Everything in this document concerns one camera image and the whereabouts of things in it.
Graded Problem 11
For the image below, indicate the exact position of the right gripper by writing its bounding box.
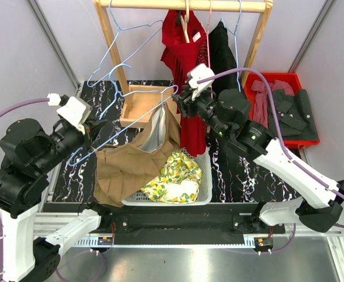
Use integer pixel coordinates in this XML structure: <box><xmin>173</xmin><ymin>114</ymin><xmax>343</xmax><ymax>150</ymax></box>
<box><xmin>170</xmin><ymin>84</ymin><xmax>230</xmax><ymax>138</ymax></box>

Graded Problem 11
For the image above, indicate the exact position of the red polka dot skirt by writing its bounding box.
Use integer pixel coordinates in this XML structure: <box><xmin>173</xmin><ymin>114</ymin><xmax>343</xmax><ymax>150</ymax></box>
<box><xmin>196</xmin><ymin>41</ymin><xmax>210</xmax><ymax>67</ymax></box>

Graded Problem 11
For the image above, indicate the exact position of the white plastic basket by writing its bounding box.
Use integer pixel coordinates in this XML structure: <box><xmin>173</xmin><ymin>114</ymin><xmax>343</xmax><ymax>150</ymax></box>
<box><xmin>122</xmin><ymin>149</ymin><xmax>213</xmax><ymax>207</ymax></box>

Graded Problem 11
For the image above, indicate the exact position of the dark grey striped shirt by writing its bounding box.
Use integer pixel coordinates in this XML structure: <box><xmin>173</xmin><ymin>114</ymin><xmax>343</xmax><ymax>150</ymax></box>
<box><xmin>272</xmin><ymin>89</ymin><xmax>319</xmax><ymax>142</ymax></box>

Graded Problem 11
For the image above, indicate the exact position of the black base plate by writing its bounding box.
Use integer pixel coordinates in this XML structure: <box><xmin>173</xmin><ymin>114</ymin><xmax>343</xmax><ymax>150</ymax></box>
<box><xmin>42</xmin><ymin>202</ymin><xmax>286</xmax><ymax>246</ymax></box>

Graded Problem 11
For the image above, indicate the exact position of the lemon print skirt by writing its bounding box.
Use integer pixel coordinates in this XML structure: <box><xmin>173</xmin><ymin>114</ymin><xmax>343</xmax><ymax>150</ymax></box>
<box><xmin>140</xmin><ymin>150</ymin><xmax>203</xmax><ymax>204</ymax></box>

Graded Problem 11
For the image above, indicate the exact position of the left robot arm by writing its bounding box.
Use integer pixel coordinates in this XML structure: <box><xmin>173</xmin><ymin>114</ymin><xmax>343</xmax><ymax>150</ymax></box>
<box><xmin>0</xmin><ymin>118</ymin><xmax>111</xmax><ymax>281</ymax></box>

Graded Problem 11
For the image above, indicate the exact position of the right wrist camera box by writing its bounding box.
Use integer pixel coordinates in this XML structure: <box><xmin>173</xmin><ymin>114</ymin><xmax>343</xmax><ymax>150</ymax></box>
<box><xmin>187</xmin><ymin>63</ymin><xmax>214</xmax><ymax>100</ymax></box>

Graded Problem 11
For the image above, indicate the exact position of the tan pleated skirt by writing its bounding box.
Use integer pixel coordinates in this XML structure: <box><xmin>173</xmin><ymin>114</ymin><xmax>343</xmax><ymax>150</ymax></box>
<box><xmin>93</xmin><ymin>103</ymin><xmax>180</xmax><ymax>207</ymax></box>

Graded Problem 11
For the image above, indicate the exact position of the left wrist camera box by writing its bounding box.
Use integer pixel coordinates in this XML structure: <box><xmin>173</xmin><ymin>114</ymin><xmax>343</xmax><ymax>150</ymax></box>
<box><xmin>47</xmin><ymin>93</ymin><xmax>92</xmax><ymax>135</ymax></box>

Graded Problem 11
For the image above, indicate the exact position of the red pleated skirt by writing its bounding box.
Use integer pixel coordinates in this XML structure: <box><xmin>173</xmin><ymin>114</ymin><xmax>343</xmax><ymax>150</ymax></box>
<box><xmin>160</xmin><ymin>10</ymin><xmax>217</xmax><ymax>158</ymax></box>

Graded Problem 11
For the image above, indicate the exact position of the wooden clothes rack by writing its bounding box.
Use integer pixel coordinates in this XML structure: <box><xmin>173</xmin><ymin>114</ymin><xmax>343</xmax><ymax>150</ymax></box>
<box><xmin>93</xmin><ymin>1</ymin><xmax>274</xmax><ymax>128</ymax></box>

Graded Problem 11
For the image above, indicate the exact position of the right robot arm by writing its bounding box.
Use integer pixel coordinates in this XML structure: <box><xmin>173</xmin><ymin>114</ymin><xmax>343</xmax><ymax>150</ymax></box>
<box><xmin>171</xmin><ymin>86</ymin><xmax>344</xmax><ymax>233</ymax></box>

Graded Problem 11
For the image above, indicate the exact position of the pink garment in bin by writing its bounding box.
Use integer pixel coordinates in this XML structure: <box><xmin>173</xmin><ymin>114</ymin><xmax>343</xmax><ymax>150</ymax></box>
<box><xmin>251</xmin><ymin>80</ymin><xmax>294</xmax><ymax>127</ymax></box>

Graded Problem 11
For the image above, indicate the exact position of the black marble mat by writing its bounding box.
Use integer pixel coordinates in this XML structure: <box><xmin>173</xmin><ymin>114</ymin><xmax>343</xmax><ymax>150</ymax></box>
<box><xmin>47</xmin><ymin>80</ymin><xmax>299</xmax><ymax>203</ymax></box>

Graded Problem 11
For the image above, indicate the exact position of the cream wooden hanger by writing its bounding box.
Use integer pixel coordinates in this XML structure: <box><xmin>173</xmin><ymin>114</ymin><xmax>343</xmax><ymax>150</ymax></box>
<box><xmin>180</xmin><ymin>0</ymin><xmax>190</xmax><ymax>43</ymax></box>

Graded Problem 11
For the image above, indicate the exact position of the black skirt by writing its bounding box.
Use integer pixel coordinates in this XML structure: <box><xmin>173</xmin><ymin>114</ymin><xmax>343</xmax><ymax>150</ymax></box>
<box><xmin>208</xmin><ymin>21</ymin><xmax>242</xmax><ymax>94</ymax></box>

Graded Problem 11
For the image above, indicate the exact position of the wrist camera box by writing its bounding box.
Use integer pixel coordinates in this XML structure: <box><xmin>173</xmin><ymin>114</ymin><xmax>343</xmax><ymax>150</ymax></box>
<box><xmin>187</xmin><ymin>63</ymin><xmax>214</xmax><ymax>100</ymax></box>
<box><xmin>47</xmin><ymin>93</ymin><xmax>92</xmax><ymax>135</ymax></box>

